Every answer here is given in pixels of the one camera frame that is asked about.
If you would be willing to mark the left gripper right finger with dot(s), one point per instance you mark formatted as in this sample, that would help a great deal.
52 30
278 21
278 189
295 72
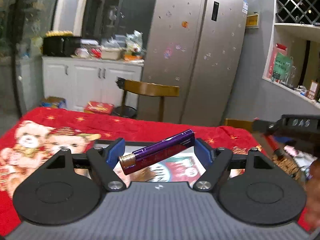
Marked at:
250 187

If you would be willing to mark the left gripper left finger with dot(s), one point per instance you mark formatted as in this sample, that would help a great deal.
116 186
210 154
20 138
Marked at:
69 186

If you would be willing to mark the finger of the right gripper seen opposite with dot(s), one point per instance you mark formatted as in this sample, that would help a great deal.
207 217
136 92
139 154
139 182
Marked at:
265 127

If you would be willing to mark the purple tube packet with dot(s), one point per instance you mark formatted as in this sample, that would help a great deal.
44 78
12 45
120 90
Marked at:
159 151

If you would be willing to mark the person's right hand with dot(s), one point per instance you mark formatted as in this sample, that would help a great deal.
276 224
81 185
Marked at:
312 216

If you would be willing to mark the wooden chair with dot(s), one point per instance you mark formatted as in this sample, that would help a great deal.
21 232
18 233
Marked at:
146 89
241 124

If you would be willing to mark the wooden bead coaster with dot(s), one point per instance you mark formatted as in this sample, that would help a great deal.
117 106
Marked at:
289 166

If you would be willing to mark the red teddy bear blanket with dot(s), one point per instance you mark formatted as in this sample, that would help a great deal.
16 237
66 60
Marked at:
161 214

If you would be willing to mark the colourful book in box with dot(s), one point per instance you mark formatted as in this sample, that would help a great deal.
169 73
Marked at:
172 169

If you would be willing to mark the green poster on shelf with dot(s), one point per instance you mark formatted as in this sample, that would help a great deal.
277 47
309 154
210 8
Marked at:
282 66

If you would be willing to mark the black shallow cardboard box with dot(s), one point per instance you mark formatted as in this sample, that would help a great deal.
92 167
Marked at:
160 164

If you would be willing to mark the red gift box on floor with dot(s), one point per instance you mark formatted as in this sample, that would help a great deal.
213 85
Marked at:
99 108

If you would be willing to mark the white kitchen cabinet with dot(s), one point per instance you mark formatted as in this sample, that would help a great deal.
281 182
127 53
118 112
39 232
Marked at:
80 81

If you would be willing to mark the silver double door refrigerator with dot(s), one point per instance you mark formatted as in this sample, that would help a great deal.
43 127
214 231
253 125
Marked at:
196 46

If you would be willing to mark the wine rack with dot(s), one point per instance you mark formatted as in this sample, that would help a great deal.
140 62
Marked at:
298 11

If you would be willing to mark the white mug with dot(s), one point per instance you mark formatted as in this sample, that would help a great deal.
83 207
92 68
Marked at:
82 53

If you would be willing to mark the beige plastic basin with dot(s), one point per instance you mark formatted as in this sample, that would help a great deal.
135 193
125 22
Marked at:
111 53

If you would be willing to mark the black microwave oven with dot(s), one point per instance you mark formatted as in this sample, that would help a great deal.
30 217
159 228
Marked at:
61 46

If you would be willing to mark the glass sliding door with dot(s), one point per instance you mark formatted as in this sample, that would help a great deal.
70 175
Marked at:
11 31

